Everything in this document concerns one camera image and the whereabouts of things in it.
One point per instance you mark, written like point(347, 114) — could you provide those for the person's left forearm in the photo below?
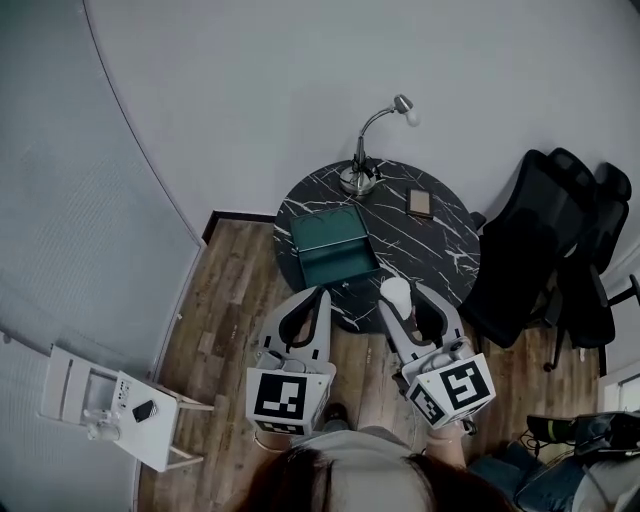
point(270, 440)

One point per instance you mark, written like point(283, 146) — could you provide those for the person's grey shirt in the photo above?
point(360, 450)

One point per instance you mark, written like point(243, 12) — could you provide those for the silver gooseneck desk lamp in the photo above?
point(356, 181)

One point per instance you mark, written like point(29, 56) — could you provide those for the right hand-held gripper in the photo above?
point(462, 385)

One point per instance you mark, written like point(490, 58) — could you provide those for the black mesh office chair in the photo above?
point(600, 280)
point(525, 250)

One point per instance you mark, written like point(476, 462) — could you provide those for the small tan flat case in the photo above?
point(419, 203)

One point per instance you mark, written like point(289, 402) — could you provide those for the green box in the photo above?
point(330, 240)

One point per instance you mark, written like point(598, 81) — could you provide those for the round black marble table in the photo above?
point(420, 245)

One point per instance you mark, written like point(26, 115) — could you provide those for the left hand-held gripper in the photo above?
point(280, 395)

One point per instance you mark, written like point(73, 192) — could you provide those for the black phone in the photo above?
point(145, 410)

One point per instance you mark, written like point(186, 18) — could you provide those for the person's right forearm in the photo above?
point(447, 447)

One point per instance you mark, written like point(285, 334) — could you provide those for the small white cup item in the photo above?
point(396, 295)

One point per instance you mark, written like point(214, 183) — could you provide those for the white side table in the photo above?
point(150, 440)

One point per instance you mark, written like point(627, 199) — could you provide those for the black bag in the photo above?
point(595, 430)

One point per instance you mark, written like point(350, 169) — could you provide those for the person's dark shoe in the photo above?
point(336, 417)

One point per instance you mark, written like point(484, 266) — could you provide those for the clear glass object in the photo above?
point(102, 425)

